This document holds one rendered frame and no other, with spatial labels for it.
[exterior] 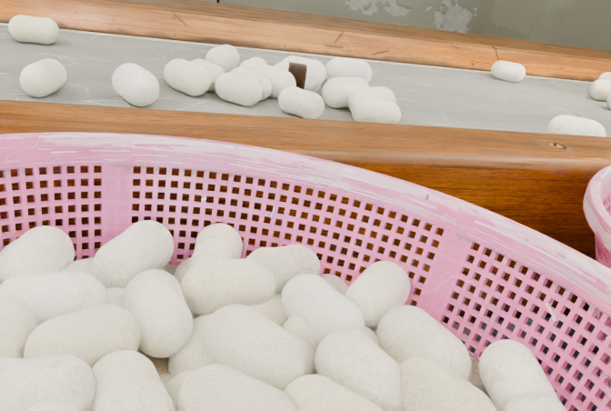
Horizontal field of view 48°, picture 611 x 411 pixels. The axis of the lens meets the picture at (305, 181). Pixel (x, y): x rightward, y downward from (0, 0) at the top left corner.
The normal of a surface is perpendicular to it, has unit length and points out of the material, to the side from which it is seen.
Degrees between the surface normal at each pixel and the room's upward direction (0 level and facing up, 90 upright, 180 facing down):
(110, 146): 75
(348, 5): 90
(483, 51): 45
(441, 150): 0
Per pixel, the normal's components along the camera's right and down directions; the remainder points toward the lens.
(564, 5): -0.93, -0.02
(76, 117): 0.16, -0.93
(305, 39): 0.35, -0.39
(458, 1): 0.36, 0.38
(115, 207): 0.42, 0.07
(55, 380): 0.19, -0.55
